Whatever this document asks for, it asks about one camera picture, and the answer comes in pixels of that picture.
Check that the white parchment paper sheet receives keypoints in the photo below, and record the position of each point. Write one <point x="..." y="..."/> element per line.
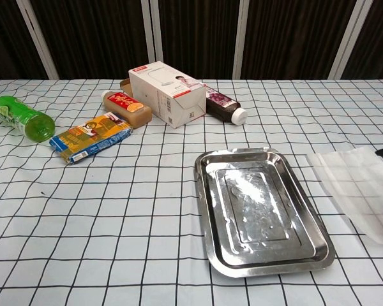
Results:
<point x="357" y="188"/>

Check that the silver metal tray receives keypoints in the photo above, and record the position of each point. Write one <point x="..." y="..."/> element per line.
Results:
<point x="258" y="210"/>

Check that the black white checkered tablecloth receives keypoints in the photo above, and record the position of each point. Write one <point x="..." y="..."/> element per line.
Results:
<point x="99" y="223"/>

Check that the dark purple juice bottle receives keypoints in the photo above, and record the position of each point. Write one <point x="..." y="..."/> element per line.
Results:
<point x="223" y="106"/>

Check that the dark folding screen white frames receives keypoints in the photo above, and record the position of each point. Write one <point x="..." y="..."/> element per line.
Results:
<point x="194" y="35"/>

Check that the white cardboard box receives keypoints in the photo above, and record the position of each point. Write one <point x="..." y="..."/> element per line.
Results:
<point x="169" y="92"/>

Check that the brown drink bottle red label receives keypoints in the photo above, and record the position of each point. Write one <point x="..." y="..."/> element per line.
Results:
<point x="127" y="106"/>

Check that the yellow blue snack package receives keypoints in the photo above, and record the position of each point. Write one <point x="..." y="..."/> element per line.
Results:
<point x="89" y="137"/>

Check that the green plastic bottle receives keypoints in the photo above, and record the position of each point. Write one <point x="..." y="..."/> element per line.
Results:
<point x="22" y="117"/>

